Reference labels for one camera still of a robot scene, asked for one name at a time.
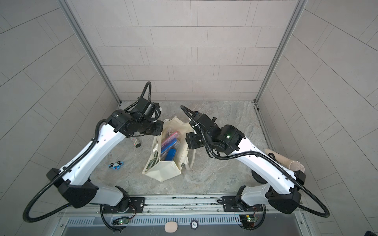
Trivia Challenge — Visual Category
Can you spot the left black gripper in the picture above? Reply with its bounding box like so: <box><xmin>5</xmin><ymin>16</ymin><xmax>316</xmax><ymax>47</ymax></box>
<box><xmin>138</xmin><ymin>118</ymin><xmax>166</xmax><ymax>135</ymax></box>

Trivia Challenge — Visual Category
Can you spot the pink compass set case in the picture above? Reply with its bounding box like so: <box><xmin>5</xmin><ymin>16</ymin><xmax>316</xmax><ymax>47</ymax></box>
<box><xmin>161</xmin><ymin>131</ymin><xmax>181</xmax><ymax>146</ymax></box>

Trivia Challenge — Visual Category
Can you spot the cream canvas floral tote bag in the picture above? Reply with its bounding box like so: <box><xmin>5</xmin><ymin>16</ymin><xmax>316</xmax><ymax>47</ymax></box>
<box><xmin>142</xmin><ymin>117</ymin><xmax>196</xmax><ymax>182</ymax></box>

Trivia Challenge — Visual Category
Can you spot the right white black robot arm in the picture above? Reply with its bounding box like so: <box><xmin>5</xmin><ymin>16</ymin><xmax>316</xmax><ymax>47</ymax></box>
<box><xmin>180</xmin><ymin>105</ymin><xmax>330</xmax><ymax>218</ymax></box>

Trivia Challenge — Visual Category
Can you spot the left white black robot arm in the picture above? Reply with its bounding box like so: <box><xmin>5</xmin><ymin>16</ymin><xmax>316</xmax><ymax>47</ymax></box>
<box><xmin>23</xmin><ymin>82</ymin><xmax>163</xmax><ymax>223</ymax></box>

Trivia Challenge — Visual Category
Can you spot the blue compass set case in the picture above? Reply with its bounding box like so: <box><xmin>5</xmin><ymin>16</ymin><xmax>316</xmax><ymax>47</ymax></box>
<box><xmin>161</xmin><ymin>138</ymin><xmax>177</xmax><ymax>154</ymax></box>

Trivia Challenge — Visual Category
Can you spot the blue toy car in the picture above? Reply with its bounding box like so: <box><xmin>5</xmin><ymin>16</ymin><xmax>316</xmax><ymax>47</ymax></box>
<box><xmin>109</xmin><ymin>161</ymin><xmax>124</xmax><ymax>170</ymax></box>

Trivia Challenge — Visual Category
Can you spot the black microphone stand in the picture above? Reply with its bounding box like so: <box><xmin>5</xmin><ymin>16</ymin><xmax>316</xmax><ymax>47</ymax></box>
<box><xmin>251</xmin><ymin>170</ymin><xmax>267</xmax><ymax>184</ymax></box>

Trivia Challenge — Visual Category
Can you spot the pink round pad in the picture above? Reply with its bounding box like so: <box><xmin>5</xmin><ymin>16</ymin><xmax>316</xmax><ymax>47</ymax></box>
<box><xmin>164</xmin><ymin>221</ymin><xmax>178</xmax><ymax>233</ymax></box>

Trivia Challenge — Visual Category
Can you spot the right green circuit board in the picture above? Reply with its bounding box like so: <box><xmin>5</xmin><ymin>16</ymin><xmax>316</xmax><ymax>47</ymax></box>
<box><xmin>239</xmin><ymin>214</ymin><xmax>258</xmax><ymax>229</ymax></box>

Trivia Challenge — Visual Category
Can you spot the green circuit board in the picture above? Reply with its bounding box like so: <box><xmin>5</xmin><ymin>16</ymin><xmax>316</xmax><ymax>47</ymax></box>
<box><xmin>239</xmin><ymin>214</ymin><xmax>258</xmax><ymax>229</ymax></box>
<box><xmin>112</xmin><ymin>216</ymin><xmax>132</xmax><ymax>226</ymax></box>

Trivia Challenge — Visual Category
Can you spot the left green circuit board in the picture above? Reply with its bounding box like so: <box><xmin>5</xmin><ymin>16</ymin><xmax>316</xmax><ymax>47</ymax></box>
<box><xmin>112</xmin><ymin>216</ymin><xmax>132</xmax><ymax>226</ymax></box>

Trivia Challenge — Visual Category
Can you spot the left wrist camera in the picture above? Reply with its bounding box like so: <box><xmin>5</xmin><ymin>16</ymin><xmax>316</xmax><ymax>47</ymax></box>
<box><xmin>135</xmin><ymin>97</ymin><xmax>161</xmax><ymax>122</ymax></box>

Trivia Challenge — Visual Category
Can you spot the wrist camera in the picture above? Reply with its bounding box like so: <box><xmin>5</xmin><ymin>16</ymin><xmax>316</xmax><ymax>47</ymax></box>
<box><xmin>190</xmin><ymin>112</ymin><xmax>220</xmax><ymax>133</ymax></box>
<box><xmin>135</xmin><ymin>97</ymin><xmax>161</xmax><ymax>122</ymax></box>

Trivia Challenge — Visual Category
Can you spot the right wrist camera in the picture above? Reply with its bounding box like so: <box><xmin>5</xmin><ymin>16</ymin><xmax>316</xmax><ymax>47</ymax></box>
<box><xmin>190</xmin><ymin>112</ymin><xmax>220</xmax><ymax>133</ymax></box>

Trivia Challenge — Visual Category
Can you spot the aluminium rail frame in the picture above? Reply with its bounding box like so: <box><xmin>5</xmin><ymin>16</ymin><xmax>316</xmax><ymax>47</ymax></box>
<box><xmin>57</xmin><ymin>193</ymin><xmax>306</xmax><ymax>219</ymax></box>

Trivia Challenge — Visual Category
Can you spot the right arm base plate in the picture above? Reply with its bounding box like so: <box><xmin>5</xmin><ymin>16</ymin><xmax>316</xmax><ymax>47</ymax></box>
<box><xmin>217</xmin><ymin>196</ymin><xmax>263</xmax><ymax>212</ymax></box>

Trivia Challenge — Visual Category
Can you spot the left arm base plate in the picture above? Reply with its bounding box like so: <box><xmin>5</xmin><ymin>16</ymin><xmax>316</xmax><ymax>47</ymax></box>
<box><xmin>102</xmin><ymin>197</ymin><xmax>146</xmax><ymax>214</ymax></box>

